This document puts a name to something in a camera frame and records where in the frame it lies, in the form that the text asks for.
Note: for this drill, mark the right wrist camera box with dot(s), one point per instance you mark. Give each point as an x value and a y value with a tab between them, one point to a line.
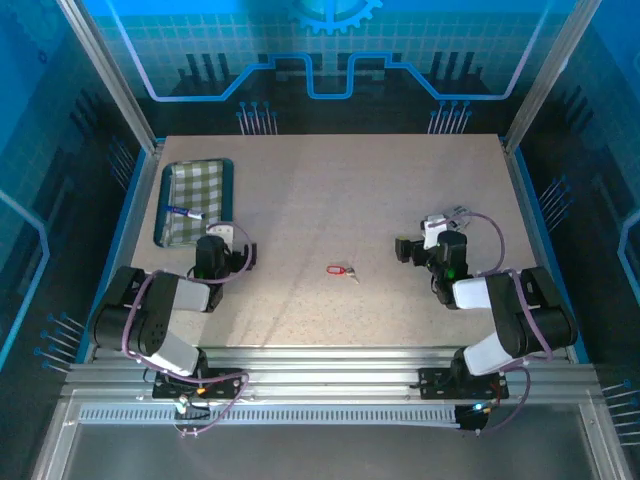
432	225

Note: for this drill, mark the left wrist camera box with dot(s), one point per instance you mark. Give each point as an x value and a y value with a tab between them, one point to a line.
222	231

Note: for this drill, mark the teal plastic tray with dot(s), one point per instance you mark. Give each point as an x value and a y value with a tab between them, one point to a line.
230	190

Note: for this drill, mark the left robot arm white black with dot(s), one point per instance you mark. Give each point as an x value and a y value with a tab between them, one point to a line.
155	310

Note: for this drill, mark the aluminium front rail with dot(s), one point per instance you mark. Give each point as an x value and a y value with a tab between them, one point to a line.
325	370

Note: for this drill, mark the blue marker pen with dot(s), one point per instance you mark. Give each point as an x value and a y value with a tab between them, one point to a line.
185	212

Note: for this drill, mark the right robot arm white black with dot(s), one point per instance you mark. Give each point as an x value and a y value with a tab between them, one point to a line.
515	310

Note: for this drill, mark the aluminium table side rail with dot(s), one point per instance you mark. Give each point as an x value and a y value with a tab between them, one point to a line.
144	185
522	185

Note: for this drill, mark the grey metal front panel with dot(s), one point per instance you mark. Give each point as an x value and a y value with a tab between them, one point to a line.
325	455

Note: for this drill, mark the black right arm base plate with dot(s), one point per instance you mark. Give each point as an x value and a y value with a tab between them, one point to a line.
435	384

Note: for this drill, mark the red plastic key tag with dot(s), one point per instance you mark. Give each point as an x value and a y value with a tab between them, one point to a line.
336	270

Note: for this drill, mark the aluminium frame post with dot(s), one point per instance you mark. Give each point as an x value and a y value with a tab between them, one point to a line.
550	75
107	75

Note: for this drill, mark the small black electronics board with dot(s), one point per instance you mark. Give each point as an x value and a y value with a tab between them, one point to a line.
192	407
472	419

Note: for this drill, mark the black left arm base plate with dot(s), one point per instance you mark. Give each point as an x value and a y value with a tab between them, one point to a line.
225	385

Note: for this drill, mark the green checked cloth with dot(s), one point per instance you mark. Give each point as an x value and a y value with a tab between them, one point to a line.
197	185

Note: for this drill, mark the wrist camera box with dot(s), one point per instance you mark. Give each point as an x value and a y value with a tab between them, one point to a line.
222	231
432	225

